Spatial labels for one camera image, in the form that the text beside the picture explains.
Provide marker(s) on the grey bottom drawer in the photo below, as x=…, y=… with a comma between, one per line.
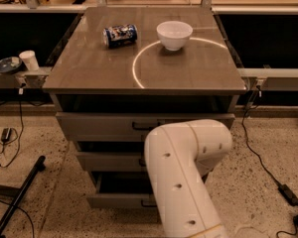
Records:
x=121, y=190

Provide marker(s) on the grey drawer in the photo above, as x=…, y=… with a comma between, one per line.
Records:
x=124, y=127
x=111, y=162
x=121, y=190

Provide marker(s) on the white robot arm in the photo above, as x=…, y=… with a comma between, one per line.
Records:
x=177, y=156

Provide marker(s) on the grey drawer cabinet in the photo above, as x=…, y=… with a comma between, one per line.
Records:
x=144, y=77

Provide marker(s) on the grey middle drawer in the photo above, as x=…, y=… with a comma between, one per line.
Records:
x=111, y=162

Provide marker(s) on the grey top drawer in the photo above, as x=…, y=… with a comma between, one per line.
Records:
x=124, y=127

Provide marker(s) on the white ceramic bowl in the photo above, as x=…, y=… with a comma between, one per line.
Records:
x=173, y=35

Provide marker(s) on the blue soda can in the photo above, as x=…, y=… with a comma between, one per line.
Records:
x=119, y=36

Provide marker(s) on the black pole stand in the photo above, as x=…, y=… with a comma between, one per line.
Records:
x=17, y=193

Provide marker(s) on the white paper cup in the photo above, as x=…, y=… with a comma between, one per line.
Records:
x=29, y=60

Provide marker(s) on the black power adapter left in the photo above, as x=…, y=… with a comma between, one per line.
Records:
x=5, y=136

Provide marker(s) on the dark blue plate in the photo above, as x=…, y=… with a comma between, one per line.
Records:
x=10, y=65

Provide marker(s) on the black power brick right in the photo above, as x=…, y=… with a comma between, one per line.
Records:
x=288, y=194

